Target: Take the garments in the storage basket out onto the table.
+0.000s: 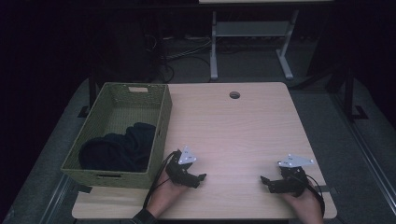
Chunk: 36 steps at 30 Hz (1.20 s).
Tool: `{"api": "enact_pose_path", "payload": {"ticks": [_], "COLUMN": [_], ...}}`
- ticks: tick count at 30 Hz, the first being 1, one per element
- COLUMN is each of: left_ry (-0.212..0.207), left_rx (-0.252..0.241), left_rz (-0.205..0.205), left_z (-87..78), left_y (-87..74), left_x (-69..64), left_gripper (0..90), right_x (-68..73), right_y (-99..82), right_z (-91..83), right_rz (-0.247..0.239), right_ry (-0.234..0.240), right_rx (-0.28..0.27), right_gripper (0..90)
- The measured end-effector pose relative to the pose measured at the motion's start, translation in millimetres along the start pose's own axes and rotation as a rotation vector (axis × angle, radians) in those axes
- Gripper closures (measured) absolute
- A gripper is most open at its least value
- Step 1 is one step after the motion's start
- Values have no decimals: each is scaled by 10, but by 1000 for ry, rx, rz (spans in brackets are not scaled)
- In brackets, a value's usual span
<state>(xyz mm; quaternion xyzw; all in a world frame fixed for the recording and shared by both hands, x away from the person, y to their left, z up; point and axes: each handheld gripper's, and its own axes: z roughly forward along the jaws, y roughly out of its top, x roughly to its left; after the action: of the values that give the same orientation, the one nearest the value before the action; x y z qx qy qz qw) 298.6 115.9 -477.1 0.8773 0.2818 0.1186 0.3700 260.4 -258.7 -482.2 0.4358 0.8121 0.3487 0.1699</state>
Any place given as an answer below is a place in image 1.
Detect black metal stand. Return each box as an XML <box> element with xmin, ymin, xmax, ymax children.
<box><xmin>341</xmin><ymin>65</ymin><xmax>370</xmax><ymax>121</ymax></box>
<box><xmin>78</xmin><ymin>68</ymin><xmax>99</xmax><ymax>119</ymax></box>

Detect grey metal floor rail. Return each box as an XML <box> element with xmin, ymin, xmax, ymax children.
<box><xmin>39</xmin><ymin>174</ymin><xmax>75</xmax><ymax>224</ymax></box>
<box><xmin>331</xmin><ymin>92</ymin><xmax>396</xmax><ymax>217</ymax></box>

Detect person's right hand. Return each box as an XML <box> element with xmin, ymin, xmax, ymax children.
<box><xmin>279</xmin><ymin>181</ymin><xmax>325</xmax><ymax>224</ymax></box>

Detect white metal rack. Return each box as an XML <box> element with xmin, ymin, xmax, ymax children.
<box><xmin>198</xmin><ymin>0</ymin><xmax>334</xmax><ymax>81</ymax></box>

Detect bundle of floor cables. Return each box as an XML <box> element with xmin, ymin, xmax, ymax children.
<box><xmin>143</xmin><ymin>33</ymin><xmax>213</xmax><ymax>84</ymax></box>

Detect dark cloth garment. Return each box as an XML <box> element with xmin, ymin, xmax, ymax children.
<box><xmin>78</xmin><ymin>121</ymin><xmax>157</xmax><ymax>174</ymax></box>

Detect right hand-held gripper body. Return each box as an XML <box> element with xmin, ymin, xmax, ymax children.
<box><xmin>274</xmin><ymin>153</ymin><xmax>315</xmax><ymax>198</ymax></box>

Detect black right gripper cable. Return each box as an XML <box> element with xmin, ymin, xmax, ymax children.
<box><xmin>292</xmin><ymin>173</ymin><xmax>327</xmax><ymax>217</ymax></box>

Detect person's left hand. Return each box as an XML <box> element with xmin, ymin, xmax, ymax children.
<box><xmin>145</xmin><ymin>169</ymin><xmax>190</xmax><ymax>219</ymax></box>

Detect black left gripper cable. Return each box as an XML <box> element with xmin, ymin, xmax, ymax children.
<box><xmin>142</xmin><ymin>150</ymin><xmax>182</xmax><ymax>210</ymax></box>

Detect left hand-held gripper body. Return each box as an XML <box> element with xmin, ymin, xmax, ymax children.
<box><xmin>164</xmin><ymin>146</ymin><xmax>198</xmax><ymax>188</ymax></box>

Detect green woven basket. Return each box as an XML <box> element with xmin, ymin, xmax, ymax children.
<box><xmin>60</xmin><ymin>81</ymin><xmax>173</xmax><ymax>190</ymax></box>

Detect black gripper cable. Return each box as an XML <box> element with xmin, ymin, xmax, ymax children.
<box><xmin>292</xmin><ymin>173</ymin><xmax>327</xmax><ymax>217</ymax></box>
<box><xmin>142</xmin><ymin>150</ymin><xmax>182</xmax><ymax>210</ymax></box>

